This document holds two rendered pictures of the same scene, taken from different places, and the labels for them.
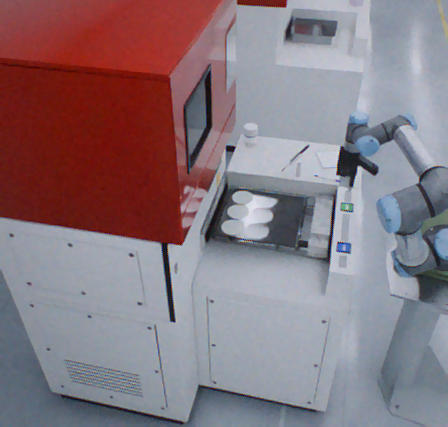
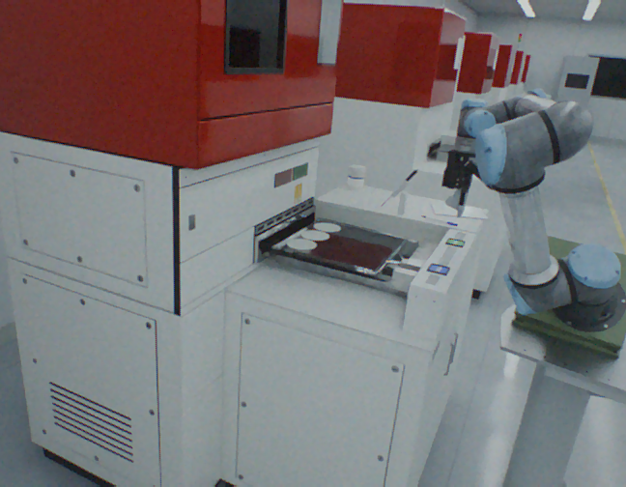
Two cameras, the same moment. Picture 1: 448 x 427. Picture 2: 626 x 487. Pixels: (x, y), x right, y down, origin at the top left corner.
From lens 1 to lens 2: 0.92 m
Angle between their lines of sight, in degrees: 21
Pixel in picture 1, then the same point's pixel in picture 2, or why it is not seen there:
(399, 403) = not seen: outside the picture
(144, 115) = not seen: outside the picture
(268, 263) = (335, 290)
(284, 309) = (341, 342)
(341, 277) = (426, 296)
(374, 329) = (490, 473)
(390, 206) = (492, 131)
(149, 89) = not seen: outside the picture
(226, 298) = (266, 317)
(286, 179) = (385, 214)
